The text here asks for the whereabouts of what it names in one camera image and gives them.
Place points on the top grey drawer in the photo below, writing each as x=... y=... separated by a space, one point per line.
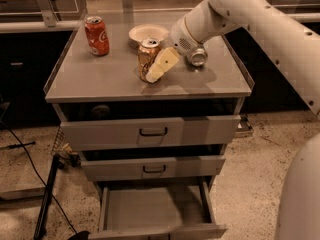
x=147 y=132

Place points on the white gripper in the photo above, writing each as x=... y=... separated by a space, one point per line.
x=179 y=37

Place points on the orange soda can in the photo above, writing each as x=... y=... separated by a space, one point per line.
x=147 y=52

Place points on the red cola can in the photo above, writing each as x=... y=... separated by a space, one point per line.
x=96 y=34

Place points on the round object in top drawer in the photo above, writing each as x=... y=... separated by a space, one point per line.
x=100 y=112

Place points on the black metal bar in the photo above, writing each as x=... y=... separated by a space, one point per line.
x=40 y=230

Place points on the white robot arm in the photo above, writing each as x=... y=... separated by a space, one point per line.
x=295 y=51

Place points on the middle grey drawer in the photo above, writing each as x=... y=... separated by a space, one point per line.
x=152 y=163

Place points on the grey drawer cabinet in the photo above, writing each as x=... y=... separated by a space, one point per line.
x=83 y=81

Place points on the white bowl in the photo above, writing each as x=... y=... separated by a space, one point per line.
x=141 y=32

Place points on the grey drawer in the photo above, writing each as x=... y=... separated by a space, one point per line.
x=147 y=132
x=152 y=163
x=164 y=209

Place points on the bottom grey drawer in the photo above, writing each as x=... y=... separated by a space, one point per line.
x=164 y=209

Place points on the green soda can lying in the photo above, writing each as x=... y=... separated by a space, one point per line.
x=198 y=57

